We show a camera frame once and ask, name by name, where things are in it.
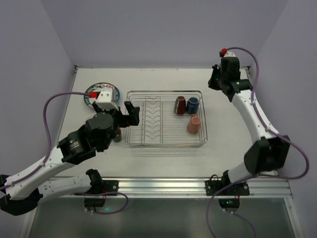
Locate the black cup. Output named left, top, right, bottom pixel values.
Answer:
left=113, top=128, right=122, bottom=143

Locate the green rimmed printed plate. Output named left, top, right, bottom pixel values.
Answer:
left=84, top=82, right=120, bottom=109

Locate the blue cup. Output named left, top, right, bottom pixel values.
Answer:
left=186, top=97, right=199, bottom=115

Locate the dark brown cup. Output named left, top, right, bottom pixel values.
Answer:
left=174, top=96, right=186, bottom=115

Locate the pink cup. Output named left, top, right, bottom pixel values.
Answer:
left=187, top=114, right=201, bottom=134

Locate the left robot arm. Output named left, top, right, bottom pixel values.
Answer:
left=0, top=101, right=140, bottom=216

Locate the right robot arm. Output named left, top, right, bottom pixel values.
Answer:
left=208, top=52, right=290, bottom=189

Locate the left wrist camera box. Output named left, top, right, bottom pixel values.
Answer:
left=89, top=88, right=119, bottom=111

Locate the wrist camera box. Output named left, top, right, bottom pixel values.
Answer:
left=219, top=48, right=236, bottom=58
left=89, top=88, right=119, bottom=111

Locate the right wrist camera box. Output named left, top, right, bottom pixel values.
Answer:
left=219, top=48, right=236, bottom=58

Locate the wire dish rack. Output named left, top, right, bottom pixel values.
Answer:
left=124, top=90, right=208, bottom=147

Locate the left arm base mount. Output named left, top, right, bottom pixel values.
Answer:
left=84, top=180, right=118, bottom=210

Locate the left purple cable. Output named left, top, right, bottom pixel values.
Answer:
left=0, top=92, right=129, bottom=214

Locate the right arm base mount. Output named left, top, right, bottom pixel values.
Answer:
left=205, top=174, right=250, bottom=212

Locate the aluminium rail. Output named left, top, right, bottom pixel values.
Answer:
left=49, top=177, right=294, bottom=199

